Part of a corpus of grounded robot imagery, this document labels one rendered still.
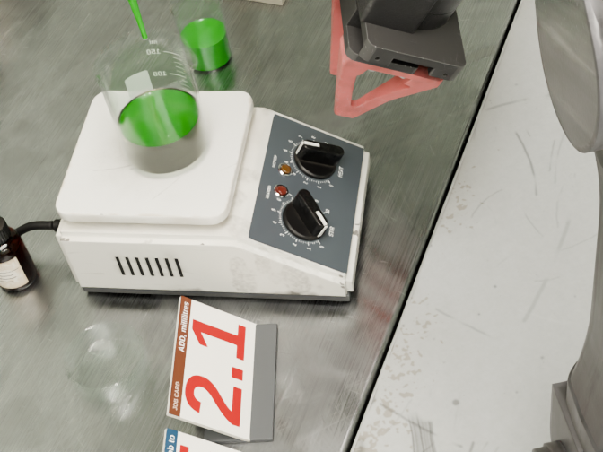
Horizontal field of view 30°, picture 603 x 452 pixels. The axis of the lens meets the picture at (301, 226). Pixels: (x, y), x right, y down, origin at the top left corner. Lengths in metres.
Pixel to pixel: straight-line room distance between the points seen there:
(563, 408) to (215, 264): 0.30
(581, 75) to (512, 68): 0.58
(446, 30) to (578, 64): 0.34
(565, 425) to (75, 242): 0.37
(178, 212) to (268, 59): 0.26
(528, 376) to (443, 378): 0.05
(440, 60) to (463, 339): 0.20
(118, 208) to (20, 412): 0.15
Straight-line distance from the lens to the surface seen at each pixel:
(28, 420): 0.78
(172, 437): 0.70
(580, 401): 0.53
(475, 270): 0.79
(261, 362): 0.76
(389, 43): 0.66
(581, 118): 0.37
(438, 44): 0.68
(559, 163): 0.86
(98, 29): 1.04
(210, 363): 0.74
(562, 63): 0.38
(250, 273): 0.76
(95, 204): 0.76
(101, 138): 0.80
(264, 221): 0.76
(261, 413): 0.74
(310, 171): 0.79
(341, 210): 0.79
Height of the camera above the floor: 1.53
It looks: 49 degrees down
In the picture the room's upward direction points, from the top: 11 degrees counter-clockwise
